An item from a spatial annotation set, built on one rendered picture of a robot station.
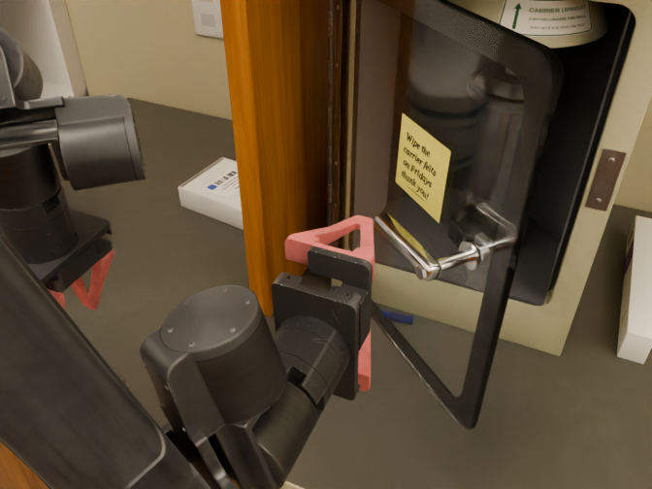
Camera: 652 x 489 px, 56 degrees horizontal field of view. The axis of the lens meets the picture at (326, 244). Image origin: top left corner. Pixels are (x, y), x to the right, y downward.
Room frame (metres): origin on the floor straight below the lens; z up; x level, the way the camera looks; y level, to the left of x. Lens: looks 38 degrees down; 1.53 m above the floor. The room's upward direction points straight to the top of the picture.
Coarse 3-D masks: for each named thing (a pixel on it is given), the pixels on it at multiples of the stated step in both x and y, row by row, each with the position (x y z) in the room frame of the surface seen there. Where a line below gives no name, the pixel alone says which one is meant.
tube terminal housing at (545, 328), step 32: (608, 0) 0.55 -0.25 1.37; (640, 0) 0.54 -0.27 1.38; (640, 32) 0.54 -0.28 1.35; (640, 64) 0.53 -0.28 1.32; (640, 96) 0.53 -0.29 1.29; (608, 128) 0.54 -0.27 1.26; (576, 224) 0.54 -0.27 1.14; (576, 256) 0.53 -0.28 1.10; (576, 288) 0.53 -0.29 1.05; (512, 320) 0.55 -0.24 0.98; (544, 320) 0.54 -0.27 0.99
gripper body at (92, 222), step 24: (0, 216) 0.40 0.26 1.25; (24, 216) 0.40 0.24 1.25; (48, 216) 0.41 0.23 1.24; (72, 216) 0.44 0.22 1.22; (96, 216) 0.47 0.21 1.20; (24, 240) 0.40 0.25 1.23; (48, 240) 0.40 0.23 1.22; (72, 240) 0.42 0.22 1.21; (96, 240) 0.44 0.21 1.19; (48, 264) 0.40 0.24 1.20
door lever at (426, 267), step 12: (384, 216) 0.46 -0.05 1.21; (384, 228) 0.44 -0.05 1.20; (396, 228) 0.44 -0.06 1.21; (396, 240) 0.42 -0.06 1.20; (408, 240) 0.42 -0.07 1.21; (408, 252) 0.41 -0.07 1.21; (420, 252) 0.40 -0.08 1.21; (456, 252) 0.41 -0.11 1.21; (468, 252) 0.41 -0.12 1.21; (420, 264) 0.39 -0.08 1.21; (432, 264) 0.39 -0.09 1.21; (444, 264) 0.39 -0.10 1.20; (456, 264) 0.40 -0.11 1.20; (468, 264) 0.41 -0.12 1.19; (420, 276) 0.38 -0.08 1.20; (432, 276) 0.38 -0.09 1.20
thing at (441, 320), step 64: (384, 0) 0.56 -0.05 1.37; (384, 64) 0.55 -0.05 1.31; (448, 64) 0.47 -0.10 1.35; (512, 64) 0.40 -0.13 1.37; (384, 128) 0.54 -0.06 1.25; (448, 128) 0.46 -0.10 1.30; (512, 128) 0.39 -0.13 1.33; (384, 192) 0.54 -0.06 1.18; (448, 192) 0.45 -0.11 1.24; (512, 192) 0.38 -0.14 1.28; (384, 256) 0.53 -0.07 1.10; (512, 256) 0.37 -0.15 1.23; (384, 320) 0.52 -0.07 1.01; (448, 320) 0.42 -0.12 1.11; (448, 384) 0.41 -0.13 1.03
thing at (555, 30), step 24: (456, 0) 0.66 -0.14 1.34; (480, 0) 0.63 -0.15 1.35; (504, 0) 0.61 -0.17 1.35; (528, 0) 0.60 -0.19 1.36; (552, 0) 0.60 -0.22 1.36; (576, 0) 0.61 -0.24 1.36; (504, 24) 0.60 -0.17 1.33; (528, 24) 0.60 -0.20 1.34; (552, 24) 0.59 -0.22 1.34; (576, 24) 0.60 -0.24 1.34; (600, 24) 0.62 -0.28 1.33; (552, 48) 0.59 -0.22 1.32
